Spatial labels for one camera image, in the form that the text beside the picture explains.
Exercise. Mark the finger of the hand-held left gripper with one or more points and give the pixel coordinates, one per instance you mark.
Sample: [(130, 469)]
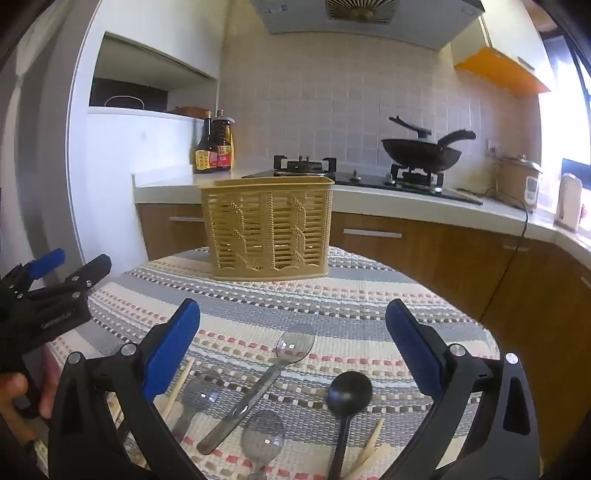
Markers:
[(46, 266), (90, 274)]

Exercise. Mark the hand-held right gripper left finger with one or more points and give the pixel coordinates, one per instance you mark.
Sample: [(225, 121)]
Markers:
[(171, 353)]

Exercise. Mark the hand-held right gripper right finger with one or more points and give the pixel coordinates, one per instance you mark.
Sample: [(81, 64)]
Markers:
[(413, 353)]

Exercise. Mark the pale wooden chopstick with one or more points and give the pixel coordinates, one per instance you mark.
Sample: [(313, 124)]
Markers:
[(371, 443), (184, 374), (168, 407), (376, 459)]

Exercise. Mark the beige plastic utensil basket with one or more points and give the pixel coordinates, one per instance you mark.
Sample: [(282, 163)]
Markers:
[(268, 230)]

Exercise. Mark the person's left hand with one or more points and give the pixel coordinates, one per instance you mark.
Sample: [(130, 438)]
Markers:
[(16, 386)]

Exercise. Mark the short clear plastic spoon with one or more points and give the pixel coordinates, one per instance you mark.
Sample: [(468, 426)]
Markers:
[(262, 436), (201, 392)]

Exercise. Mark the black plastic spoon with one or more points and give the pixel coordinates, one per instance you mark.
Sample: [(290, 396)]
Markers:
[(349, 392)]

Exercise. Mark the long clear plastic spoon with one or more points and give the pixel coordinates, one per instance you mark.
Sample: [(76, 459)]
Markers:
[(258, 392)]

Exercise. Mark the wooden base cabinet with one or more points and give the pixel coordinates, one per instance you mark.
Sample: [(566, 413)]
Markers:
[(438, 258)]

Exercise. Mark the striped woven table mat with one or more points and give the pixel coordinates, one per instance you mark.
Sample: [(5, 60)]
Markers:
[(323, 300)]

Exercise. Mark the white kitchen counter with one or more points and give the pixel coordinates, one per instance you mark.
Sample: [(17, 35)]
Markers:
[(161, 184)]

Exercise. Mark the slim dark sauce bottle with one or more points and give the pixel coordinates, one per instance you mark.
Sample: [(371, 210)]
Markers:
[(203, 152)]

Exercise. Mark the black gas stove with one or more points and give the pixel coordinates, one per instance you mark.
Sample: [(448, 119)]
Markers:
[(360, 181)]

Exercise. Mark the wide dark sauce bottle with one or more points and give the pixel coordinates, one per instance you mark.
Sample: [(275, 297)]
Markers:
[(225, 143)]

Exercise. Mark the brown wooden box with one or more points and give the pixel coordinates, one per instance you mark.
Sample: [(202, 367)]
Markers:
[(189, 111)]

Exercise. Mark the black wok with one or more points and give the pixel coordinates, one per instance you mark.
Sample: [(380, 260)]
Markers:
[(415, 154)]

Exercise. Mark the rice cooker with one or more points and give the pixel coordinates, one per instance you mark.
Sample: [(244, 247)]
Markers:
[(512, 180)]

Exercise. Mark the white electric kettle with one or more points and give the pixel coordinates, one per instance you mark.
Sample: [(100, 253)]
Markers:
[(569, 203)]

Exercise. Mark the dark framed window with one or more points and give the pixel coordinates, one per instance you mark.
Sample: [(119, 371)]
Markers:
[(565, 92)]

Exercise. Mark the white range hood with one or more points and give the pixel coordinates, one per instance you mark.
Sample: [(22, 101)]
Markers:
[(369, 23)]

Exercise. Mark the orange bottomed wall cabinet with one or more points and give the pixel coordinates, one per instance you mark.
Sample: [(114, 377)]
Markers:
[(498, 64)]

